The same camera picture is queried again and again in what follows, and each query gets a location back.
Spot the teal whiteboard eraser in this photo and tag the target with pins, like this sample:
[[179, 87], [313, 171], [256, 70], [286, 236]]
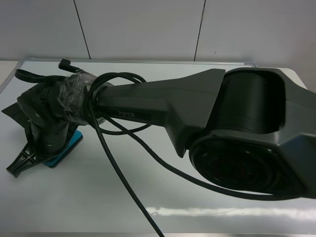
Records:
[[74, 141]]

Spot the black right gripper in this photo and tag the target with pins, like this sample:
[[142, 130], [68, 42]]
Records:
[[47, 135]]

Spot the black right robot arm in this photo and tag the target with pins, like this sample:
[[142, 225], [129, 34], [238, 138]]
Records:
[[250, 133]]

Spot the white whiteboard with aluminium frame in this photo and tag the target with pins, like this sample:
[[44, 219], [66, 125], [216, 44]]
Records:
[[84, 195]]

